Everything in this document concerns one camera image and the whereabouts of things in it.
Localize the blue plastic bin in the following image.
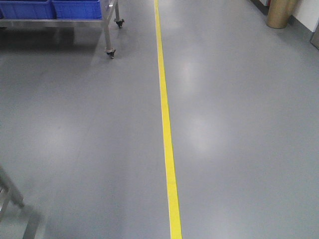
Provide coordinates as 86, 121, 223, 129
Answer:
52, 0, 103, 20
0, 0, 56, 19

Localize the brass cylindrical bin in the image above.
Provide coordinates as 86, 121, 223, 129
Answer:
266, 0, 298, 29

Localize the stainless steel cart frame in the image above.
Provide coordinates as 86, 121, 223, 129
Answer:
0, 0, 125, 59

